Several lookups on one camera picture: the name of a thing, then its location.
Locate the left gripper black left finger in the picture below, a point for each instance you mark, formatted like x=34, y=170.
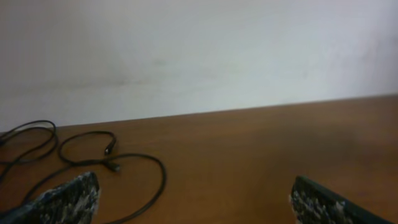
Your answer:
x=75, y=201

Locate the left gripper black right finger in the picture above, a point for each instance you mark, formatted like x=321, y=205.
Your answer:
x=313, y=203

